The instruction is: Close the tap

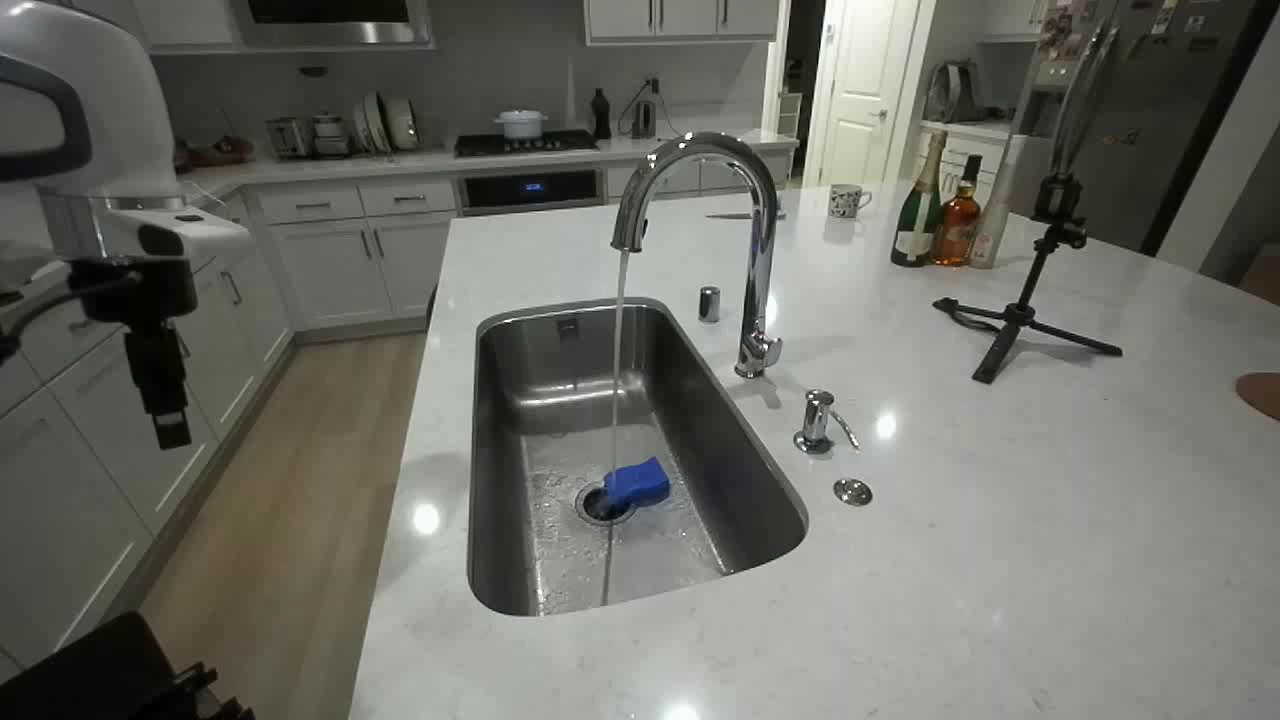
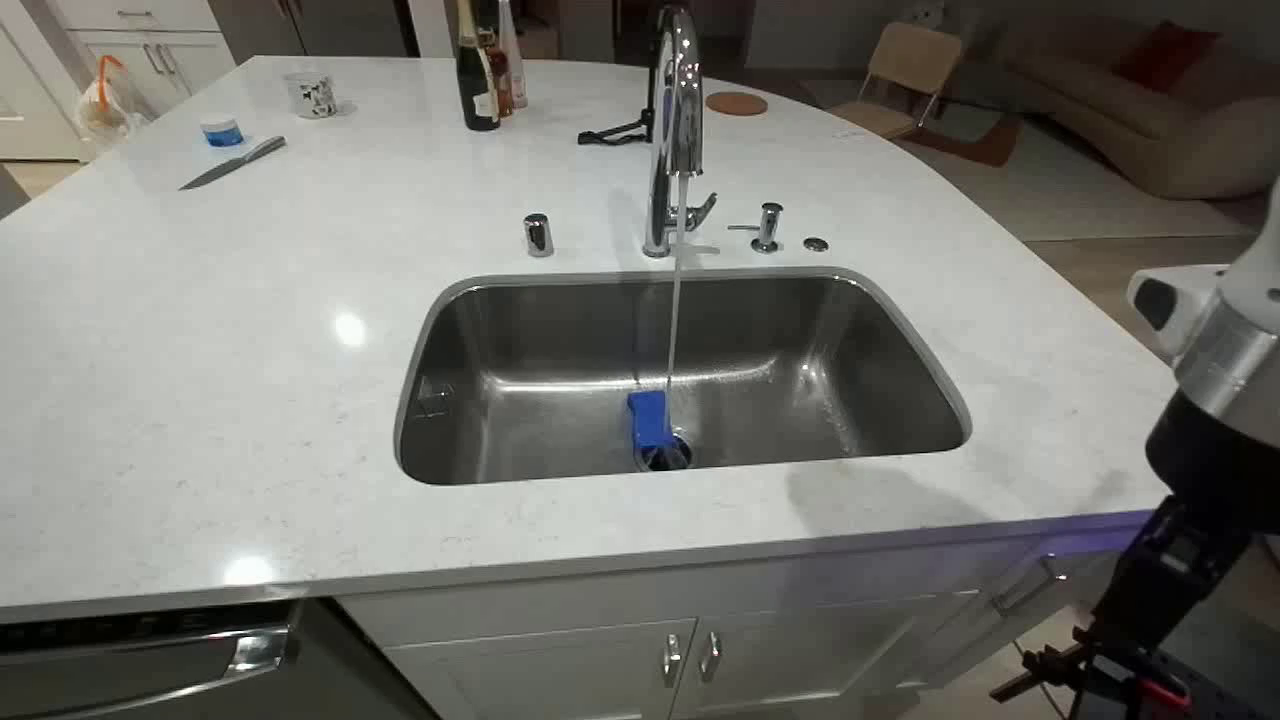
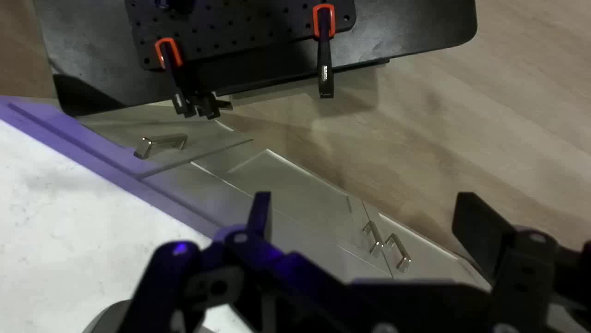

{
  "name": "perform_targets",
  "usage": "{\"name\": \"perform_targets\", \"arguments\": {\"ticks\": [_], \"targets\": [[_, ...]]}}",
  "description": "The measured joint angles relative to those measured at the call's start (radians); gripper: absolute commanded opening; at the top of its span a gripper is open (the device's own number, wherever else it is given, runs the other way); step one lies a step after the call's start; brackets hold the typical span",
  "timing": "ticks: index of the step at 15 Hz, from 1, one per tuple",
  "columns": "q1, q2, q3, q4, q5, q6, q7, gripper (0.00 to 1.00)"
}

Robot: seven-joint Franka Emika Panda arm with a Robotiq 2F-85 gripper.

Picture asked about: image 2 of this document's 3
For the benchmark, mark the red cushion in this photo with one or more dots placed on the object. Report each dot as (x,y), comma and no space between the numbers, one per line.
(1162,59)

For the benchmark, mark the clear glass bottle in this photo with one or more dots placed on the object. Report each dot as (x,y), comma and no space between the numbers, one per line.
(522,55)

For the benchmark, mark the red and black clamp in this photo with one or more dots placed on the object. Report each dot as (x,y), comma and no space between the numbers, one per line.
(1095,666)

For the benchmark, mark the amber liquor bottle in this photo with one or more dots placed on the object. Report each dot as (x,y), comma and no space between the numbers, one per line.
(504,64)

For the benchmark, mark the water stream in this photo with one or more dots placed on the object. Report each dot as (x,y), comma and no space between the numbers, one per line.
(675,304)

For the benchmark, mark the chrome gooseneck faucet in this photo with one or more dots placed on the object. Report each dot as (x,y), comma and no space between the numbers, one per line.
(676,82)

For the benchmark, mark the blue sponge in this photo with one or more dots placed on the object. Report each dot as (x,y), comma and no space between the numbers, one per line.
(648,416)

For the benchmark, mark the chrome soap dispenser pump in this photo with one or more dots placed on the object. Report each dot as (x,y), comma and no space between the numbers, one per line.
(764,227)

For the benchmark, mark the short chrome cylinder cap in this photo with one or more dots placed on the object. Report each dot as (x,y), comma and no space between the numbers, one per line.
(538,234)

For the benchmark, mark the dark green wine bottle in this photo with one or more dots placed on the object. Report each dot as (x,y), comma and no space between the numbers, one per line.
(476,82)

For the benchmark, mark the orange and white cloth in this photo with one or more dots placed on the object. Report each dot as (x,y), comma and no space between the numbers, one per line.
(107,99)

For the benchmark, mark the round chrome hole cover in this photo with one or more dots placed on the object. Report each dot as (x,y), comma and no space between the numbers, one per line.
(818,246)

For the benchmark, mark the round cork coaster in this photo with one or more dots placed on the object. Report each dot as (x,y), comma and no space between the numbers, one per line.
(737,102)

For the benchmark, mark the black tripod stand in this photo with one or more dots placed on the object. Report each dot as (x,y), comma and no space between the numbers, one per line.
(617,128)

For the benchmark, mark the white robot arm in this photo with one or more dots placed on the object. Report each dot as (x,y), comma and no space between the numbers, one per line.
(1233,294)

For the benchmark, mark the white patterned mug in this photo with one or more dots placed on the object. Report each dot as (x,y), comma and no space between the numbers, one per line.
(313,92)

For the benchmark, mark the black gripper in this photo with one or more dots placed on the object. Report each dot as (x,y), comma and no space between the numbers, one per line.
(1223,464)

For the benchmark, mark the stainless steel sink basin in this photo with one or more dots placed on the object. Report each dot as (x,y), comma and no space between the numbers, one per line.
(535,385)

